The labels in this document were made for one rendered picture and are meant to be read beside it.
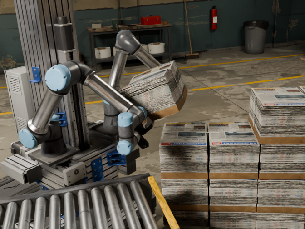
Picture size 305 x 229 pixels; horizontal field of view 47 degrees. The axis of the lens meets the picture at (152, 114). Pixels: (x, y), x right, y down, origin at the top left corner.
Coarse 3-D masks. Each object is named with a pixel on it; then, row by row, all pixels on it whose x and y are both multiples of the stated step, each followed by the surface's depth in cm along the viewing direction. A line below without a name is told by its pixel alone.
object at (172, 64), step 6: (174, 60) 218; (162, 66) 214; (168, 66) 208; (174, 66) 213; (144, 72) 221; (150, 72) 214; (156, 72) 208; (174, 72) 208; (132, 78) 221; (180, 78) 219; (180, 84) 214
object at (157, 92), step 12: (168, 72) 195; (132, 84) 198; (144, 84) 190; (156, 84) 188; (168, 84) 189; (132, 96) 194; (144, 96) 193; (156, 96) 191; (168, 96) 189; (144, 108) 195; (156, 108) 193
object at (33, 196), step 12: (108, 180) 179; (120, 180) 178; (132, 180) 178; (144, 180) 179; (36, 192) 172; (48, 192) 171; (60, 192) 170; (72, 192) 171; (144, 192) 182; (0, 204) 164; (48, 204) 170; (48, 216) 172
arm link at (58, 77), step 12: (48, 72) 166; (60, 72) 164; (72, 72) 169; (48, 84) 168; (60, 84) 166; (72, 84) 172; (48, 96) 174; (60, 96) 175; (48, 108) 177; (36, 120) 182; (48, 120) 183; (24, 132) 185; (36, 132) 184; (48, 132) 195; (24, 144) 189; (36, 144) 188
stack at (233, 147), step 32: (192, 128) 229; (224, 128) 227; (160, 160) 211; (192, 160) 209; (224, 160) 207; (256, 160) 205; (288, 160) 203; (192, 192) 216; (224, 192) 214; (256, 192) 212; (288, 192) 209; (192, 224) 226; (224, 224) 223; (256, 224) 220; (288, 224) 217
